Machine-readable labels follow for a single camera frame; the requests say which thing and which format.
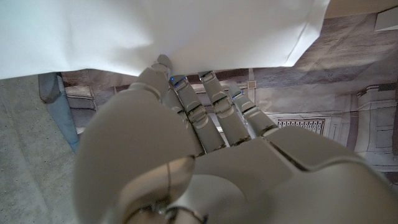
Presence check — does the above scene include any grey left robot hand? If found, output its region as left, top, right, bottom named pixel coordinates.
left=73, top=54, right=398, bottom=224

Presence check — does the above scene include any white cloth napkin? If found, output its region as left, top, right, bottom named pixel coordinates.
left=0, top=0, right=331, bottom=80

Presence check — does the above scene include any printed sofa room backdrop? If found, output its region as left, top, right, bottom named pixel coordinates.
left=60, top=7, right=398, bottom=187

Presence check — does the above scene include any blue-grey rolled backdrop edge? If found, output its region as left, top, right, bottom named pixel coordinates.
left=37, top=72, right=80, bottom=153

